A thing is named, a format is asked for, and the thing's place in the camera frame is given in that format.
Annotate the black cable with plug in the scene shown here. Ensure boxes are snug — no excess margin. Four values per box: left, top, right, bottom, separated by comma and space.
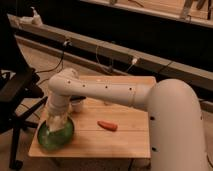
34, 39, 72, 86

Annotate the white spray bottle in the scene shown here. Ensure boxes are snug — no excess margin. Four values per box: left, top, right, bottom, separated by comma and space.
31, 6, 43, 26

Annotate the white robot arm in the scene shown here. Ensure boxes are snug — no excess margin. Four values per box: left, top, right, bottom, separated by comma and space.
47, 68, 209, 171

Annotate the white plug with cable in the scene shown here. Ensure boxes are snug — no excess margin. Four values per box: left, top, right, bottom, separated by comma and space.
125, 57, 138, 73

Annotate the green ceramic bowl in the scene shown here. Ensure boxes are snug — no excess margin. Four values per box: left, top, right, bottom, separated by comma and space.
37, 119, 74, 151

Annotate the orange carrot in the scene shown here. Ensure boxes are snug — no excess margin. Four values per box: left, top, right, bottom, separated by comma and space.
97, 121, 118, 131

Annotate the small white cup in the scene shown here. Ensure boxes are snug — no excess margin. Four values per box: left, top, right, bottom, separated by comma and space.
71, 100, 83, 113

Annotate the black sponge block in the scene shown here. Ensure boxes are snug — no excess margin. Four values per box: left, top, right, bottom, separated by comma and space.
70, 96, 86, 101

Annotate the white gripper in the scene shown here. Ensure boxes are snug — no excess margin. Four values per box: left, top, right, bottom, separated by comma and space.
46, 94, 70, 129

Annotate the wooden table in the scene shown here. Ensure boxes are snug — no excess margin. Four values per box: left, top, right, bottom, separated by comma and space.
29, 76, 156, 158

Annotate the black office chair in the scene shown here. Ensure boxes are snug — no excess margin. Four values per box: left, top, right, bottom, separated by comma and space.
0, 11, 47, 171

